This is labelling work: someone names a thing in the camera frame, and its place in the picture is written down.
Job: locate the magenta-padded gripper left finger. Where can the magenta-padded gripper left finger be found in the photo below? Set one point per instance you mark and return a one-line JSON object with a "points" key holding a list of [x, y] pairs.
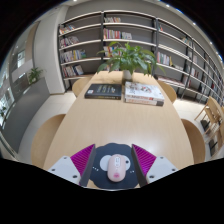
{"points": [[63, 168]]}

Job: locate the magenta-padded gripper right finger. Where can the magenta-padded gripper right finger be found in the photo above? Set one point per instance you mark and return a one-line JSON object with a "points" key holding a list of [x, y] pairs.
{"points": [[161, 168]]}

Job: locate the pink computer mouse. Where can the pink computer mouse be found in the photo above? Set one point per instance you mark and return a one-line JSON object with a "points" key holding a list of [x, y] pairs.
{"points": [[116, 168]]}

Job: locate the black cartoon-face mouse pad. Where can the black cartoon-face mouse pad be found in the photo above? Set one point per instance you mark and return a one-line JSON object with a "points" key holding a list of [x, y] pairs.
{"points": [[98, 171]]}

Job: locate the round-backed wooden chair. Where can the round-backed wooden chair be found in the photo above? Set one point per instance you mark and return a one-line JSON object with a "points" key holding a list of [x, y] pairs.
{"points": [[45, 136], [80, 87], [168, 91], [195, 140]]}

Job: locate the red-spined book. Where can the red-spined book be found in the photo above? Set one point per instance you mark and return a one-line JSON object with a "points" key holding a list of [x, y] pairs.
{"points": [[143, 101]]}

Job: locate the white illustrated cover book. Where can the white illustrated cover book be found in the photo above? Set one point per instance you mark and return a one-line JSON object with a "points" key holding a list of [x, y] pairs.
{"points": [[143, 90]]}

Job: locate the light wooden side table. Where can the light wooden side table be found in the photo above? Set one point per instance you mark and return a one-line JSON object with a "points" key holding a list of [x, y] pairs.
{"points": [[216, 103]]}

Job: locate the black hardcover book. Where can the black hardcover book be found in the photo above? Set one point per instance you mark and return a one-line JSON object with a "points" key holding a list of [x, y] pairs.
{"points": [[103, 91]]}

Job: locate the green potted floor plant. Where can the green potted floor plant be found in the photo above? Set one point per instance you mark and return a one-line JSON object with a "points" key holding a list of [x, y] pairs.
{"points": [[34, 75]]}

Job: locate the green plant in white pot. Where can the green plant in white pot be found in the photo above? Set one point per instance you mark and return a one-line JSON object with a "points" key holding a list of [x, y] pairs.
{"points": [[130, 58]]}

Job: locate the grey bookshelf unit with books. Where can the grey bookshelf unit with books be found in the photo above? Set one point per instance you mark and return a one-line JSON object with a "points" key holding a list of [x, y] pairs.
{"points": [[80, 36]]}

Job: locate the wooden frame chair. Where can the wooden frame chair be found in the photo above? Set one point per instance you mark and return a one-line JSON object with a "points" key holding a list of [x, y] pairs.
{"points": [[206, 118], [216, 140]]}

